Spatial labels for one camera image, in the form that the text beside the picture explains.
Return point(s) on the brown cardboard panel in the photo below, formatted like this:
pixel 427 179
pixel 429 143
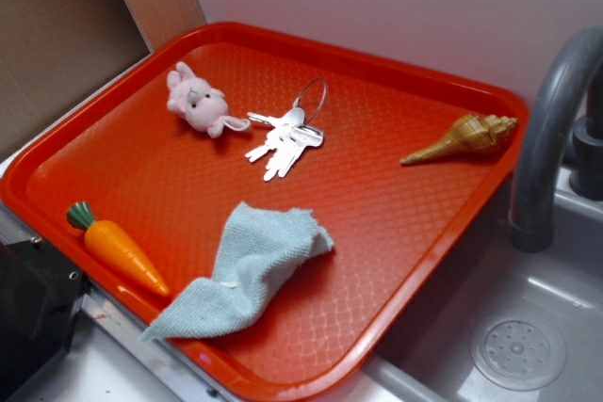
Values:
pixel 54 54

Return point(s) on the tan spiral seashell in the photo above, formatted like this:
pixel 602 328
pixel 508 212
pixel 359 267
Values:
pixel 471 134

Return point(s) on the grey toy sink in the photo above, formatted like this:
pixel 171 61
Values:
pixel 494 323

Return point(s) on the light blue cloth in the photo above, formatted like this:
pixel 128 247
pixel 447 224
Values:
pixel 259 251

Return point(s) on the orange toy carrot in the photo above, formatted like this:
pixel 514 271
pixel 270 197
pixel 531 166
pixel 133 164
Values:
pixel 110 244

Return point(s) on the silver key bunch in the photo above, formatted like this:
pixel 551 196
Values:
pixel 289 135

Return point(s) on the red plastic tray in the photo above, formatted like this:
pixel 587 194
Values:
pixel 172 189

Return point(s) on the pink plush bunny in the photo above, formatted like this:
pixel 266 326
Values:
pixel 203 107

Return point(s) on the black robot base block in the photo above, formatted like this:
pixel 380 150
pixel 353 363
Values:
pixel 41 296

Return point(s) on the grey toy faucet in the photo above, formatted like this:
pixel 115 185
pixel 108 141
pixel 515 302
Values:
pixel 566 119

